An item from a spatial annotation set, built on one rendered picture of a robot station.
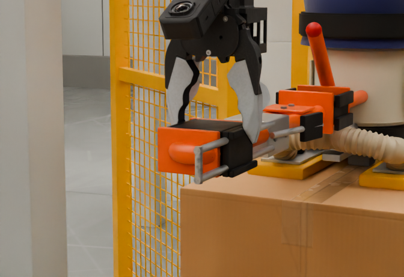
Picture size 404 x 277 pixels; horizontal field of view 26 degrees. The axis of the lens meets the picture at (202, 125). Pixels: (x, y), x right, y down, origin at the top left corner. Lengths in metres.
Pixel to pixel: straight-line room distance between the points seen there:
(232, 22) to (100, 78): 10.14
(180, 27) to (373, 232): 0.50
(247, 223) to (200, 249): 0.09
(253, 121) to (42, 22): 1.40
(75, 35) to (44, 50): 9.06
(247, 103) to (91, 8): 10.31
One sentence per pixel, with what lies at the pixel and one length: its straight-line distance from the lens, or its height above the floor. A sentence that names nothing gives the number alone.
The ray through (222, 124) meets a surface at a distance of 0.98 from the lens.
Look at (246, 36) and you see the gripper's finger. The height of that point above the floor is 1.20.
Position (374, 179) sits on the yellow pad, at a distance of 1.37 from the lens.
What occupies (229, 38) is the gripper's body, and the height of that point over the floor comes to 1.20.
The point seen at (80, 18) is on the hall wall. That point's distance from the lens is 11.31.
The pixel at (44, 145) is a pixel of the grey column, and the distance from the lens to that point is 2.32.
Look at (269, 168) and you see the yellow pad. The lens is 1.43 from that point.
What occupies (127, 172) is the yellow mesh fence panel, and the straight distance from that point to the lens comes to 2.77.
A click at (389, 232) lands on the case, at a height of 0.92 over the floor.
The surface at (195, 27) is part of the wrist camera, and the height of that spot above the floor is 1.21.
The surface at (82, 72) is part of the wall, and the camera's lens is 11.18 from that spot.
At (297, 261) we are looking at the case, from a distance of 1.30.
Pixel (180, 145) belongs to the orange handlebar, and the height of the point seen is 1.09.
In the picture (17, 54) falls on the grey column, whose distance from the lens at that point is 2.25.
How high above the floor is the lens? 1.25
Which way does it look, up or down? 9 degrees down
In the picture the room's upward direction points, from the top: straight up
